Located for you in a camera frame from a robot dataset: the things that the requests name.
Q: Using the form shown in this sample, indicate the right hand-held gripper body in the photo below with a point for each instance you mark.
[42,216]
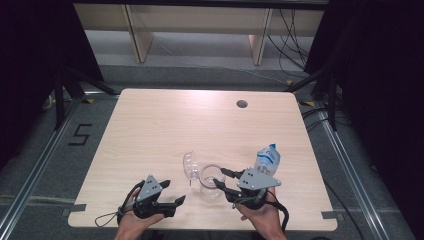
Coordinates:
[256,180]

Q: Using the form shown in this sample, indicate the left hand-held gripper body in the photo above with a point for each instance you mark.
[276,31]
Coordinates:
[150,190]

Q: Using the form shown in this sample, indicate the clear jar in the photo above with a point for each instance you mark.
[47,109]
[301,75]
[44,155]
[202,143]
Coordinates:
[208,194]

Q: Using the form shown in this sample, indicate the plastic water bottle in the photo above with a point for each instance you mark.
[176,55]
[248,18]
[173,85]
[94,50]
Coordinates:
[268,158]

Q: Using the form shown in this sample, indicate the clear jar lid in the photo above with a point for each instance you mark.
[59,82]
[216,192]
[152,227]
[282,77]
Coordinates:
[190,165]

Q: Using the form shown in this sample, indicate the person's right hand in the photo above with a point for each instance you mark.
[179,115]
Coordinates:
[263,220]

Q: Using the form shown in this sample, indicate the person's left hand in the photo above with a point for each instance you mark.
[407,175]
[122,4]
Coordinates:
[130,226]

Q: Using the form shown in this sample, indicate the grey tape strip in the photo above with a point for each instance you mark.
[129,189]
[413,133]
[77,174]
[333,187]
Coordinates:
[329,215]
[75,209]

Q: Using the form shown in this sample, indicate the black metal stand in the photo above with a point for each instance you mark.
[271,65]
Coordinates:
[60,100]
[331,100]

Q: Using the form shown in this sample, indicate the light wooden shelf unit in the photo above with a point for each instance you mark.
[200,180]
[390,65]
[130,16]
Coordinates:
[200,20]

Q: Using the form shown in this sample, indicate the black curtain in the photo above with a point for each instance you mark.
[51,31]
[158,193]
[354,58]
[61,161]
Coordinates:
[383,83]
[33,66]

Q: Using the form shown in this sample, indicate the aluminium floor rail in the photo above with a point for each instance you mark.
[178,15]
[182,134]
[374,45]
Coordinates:
[350,166]
[40,160]

